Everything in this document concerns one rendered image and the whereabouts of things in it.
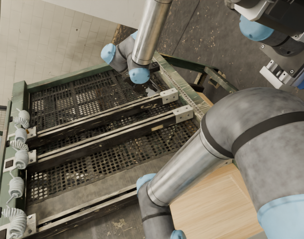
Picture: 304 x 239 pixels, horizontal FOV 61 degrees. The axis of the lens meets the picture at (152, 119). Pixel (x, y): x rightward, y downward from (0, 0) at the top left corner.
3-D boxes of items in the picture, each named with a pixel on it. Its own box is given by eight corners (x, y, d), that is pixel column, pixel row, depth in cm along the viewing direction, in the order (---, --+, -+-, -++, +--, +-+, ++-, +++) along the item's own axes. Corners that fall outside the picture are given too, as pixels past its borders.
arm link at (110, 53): (114, 50, 101) (98, 61, 104) (132, 66, 108) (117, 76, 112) (113, 37, 105) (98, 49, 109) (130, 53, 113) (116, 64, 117)
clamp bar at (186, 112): (194, 119, 171) (193, 88, 156) (10, 184, 150) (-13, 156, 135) (188, 111, 179) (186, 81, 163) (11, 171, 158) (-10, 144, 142)
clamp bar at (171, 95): (179, 100, 189) (177, 72, 174) (13, 156, 168) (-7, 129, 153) (174, 94, 196) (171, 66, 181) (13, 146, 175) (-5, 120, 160)
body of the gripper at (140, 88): (137, 87, 128) (120, 73, 120) (149, 75, 125) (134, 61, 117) (140, 96, 123) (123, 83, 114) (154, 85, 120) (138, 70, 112)
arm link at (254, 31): (270, 53, 95) (244, 44, 88) (256, 29, 102) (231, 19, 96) (298, 27, 86) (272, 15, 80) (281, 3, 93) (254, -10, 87)
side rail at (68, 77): (147, 64, 251) (145, 54, 245) (32, 99, 232) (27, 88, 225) (144, 61, 257) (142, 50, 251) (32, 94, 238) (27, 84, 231)
